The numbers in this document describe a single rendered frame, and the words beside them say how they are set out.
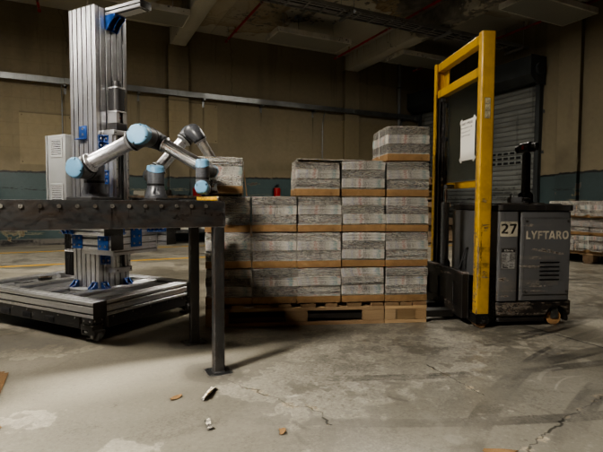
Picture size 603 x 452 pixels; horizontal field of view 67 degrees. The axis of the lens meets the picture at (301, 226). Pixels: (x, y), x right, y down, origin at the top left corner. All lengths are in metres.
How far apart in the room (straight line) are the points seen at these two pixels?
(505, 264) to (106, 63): 2.87
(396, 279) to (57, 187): 2.31
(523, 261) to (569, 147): 6.21
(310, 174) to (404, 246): 0.77
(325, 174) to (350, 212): 0.30
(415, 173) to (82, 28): 2.33
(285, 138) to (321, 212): 7.47
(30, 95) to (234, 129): 3.71
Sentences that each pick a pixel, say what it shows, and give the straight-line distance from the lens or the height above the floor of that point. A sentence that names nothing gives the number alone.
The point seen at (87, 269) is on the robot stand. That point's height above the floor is 0.35.
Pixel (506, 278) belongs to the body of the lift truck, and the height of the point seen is 0.31.
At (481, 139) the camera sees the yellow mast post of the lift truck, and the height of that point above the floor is 1.19.
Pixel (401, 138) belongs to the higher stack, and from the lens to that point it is 3.10.
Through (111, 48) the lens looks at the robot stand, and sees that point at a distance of 3.44.
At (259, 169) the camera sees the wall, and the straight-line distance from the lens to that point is 10.06.
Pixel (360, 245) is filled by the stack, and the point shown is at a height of 0.52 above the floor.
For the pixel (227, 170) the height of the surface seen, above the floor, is 0.99.
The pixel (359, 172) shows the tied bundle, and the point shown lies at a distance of 3.00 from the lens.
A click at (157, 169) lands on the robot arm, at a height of 1.02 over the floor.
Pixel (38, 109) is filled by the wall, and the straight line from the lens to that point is 9.55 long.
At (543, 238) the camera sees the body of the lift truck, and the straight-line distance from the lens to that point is 3.34.
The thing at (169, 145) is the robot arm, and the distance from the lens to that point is 2.78.
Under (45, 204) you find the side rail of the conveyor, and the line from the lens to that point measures 2.05.
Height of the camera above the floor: 0.80
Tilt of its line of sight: 3 degrees down
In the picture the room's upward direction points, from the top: straight up
